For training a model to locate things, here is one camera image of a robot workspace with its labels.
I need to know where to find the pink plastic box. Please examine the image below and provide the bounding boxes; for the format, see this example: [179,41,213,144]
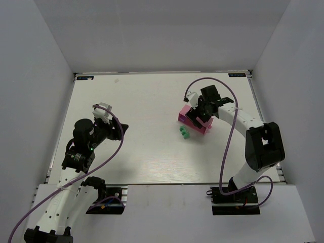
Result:
[177,104,213,135]

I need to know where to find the green hospital arch block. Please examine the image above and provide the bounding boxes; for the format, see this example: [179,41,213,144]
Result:
[179,126,190,139]

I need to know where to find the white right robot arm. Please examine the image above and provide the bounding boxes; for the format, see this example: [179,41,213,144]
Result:
[184,85,285,196]

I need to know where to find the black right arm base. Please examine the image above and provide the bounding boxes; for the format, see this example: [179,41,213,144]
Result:
[206,187,260,216]

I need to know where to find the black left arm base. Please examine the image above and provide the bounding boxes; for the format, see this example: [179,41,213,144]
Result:
[86,185,128,215]

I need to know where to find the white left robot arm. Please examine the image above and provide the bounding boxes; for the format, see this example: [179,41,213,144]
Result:
[23,116,129,242]

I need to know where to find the right corner label sticker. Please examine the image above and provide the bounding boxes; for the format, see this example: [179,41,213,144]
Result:
[228,73,246,77]

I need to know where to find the corner label sticker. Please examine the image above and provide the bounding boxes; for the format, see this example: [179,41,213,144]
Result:
[76,76,94,80]
[228,73,246,77]

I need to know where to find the left corner label sticker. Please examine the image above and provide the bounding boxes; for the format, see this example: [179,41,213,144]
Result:
[76,76,94,80]

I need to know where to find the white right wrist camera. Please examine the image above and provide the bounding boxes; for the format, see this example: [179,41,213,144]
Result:
[184,91,199,109]

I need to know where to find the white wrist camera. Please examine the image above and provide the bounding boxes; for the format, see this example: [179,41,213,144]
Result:
[184,91,199,109]
[92,102,112,124]

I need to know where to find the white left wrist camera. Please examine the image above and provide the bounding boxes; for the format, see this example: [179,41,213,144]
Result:
[92,102,112,124]

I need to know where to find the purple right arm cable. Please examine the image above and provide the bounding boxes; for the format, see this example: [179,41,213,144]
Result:
[184,77,274,207]

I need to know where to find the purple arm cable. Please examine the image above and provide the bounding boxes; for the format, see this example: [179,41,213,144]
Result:
[184,77,274,207]
[7,103,125,243]

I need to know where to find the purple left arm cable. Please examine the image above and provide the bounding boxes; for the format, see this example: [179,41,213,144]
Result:
[7,103,125,243]

